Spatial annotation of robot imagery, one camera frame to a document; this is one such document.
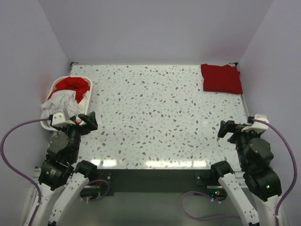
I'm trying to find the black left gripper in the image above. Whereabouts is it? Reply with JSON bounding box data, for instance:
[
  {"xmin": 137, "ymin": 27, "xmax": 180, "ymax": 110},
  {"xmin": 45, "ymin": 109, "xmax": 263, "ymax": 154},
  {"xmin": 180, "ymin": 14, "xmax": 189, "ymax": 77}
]
[{"xmin": 57, "ymin": 111, "xmax": 97, "ymax": 160}]

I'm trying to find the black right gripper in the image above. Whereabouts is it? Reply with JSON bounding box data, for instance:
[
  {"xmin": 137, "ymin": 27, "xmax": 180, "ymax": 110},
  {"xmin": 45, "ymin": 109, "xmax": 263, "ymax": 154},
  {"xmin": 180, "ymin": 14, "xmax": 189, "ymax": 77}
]
[{"xmin": 217, "ymin": 119, "xmax": 261, "ymax": 168}]

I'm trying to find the dark red t-shirt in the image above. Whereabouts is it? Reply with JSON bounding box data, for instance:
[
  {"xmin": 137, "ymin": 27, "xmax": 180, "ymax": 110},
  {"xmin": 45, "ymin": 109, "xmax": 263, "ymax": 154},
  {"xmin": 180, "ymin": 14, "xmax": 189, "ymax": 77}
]
[{"xmin": 200, "ymin": 64, "xmax": 243, "ymax": 95}]

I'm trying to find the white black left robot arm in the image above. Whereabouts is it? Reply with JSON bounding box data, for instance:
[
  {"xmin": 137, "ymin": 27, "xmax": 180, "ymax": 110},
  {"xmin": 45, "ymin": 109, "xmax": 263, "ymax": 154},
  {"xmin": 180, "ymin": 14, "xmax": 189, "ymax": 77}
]
[{"xmin": 25, "ymin": 109, "xmax": 98, "ymax": 226}]

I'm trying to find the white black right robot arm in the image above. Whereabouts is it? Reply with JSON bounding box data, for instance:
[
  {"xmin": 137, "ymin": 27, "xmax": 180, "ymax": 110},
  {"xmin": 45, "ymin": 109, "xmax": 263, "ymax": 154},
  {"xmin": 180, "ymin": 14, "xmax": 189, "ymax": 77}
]
[{"xmin": 206, "ymin": 115, "xmax": 285, "ymax": 226}]

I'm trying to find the white t-shirt in basket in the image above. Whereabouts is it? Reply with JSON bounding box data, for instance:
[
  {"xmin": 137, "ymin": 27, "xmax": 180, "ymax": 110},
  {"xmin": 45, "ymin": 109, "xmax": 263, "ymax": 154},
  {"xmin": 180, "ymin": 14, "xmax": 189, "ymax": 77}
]
[{"xmin": 40, "ymin": 90, "xmax": 81, "ymax": 119}]

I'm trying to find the bright red t-shirt in basket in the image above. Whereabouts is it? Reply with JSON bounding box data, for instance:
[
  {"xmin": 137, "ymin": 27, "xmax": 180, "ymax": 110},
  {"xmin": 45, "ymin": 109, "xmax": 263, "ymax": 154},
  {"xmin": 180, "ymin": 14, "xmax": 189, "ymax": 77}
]
[{"xmin": 52, "ymin": 77, "xmax": 90, "ymax": 103}]

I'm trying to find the white laundry basket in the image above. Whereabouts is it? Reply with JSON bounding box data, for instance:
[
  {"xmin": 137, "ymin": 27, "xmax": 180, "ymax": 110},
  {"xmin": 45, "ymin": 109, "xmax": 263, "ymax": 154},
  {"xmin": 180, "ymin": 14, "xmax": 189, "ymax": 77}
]
[{"xmin": 40, "ymin": 76, "xmax": 92, "ymax": 118}]

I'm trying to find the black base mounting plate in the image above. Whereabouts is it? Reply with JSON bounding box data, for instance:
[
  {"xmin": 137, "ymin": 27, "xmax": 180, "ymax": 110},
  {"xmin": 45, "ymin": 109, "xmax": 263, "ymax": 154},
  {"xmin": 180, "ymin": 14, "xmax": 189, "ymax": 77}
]
[{"xmin": 80, "ymin": 169, "xmax": 227, "ymax": 201}]

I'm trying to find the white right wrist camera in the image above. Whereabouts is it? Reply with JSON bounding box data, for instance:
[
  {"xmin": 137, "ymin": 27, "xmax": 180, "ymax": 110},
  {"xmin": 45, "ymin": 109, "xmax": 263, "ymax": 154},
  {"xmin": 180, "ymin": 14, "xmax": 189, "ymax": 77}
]
[{"xmin": 241, "ymin": 114, "xmax": 269, "ymax": 133}]

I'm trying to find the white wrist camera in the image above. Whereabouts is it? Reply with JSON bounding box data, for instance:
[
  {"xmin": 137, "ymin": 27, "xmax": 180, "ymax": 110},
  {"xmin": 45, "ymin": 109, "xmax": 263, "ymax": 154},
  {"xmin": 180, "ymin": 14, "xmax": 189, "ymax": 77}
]
[
  {"xmin": 49, "ymin": 108, "xmax": 76, "ymax": 128},
  {"xmin": 241, "ymin": 114, "xmax": 269, "ymax": 133}
]

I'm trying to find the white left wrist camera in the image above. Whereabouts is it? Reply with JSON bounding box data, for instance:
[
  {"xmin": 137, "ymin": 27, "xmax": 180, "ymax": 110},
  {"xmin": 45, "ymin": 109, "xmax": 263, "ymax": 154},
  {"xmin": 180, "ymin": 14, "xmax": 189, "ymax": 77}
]
[{"xmin": 49, "ymin": 108, "xmax": 76, "ymax": 128}]

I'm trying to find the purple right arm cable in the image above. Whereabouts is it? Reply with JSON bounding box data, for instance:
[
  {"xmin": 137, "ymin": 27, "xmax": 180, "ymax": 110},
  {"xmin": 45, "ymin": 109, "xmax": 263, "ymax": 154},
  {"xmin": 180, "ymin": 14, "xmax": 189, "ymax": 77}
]
[{"xmin": 181, "ymin": 119, "xmax": 298, "ymax": 221}]

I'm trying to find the aluminium table frame rail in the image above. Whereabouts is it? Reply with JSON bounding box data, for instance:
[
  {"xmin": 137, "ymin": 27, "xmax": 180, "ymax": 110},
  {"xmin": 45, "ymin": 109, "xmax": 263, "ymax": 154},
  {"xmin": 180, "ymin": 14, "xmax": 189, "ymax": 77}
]
[{"xmin": 229, "ymin": 61, "xmax": 289, "ymax": 226}]

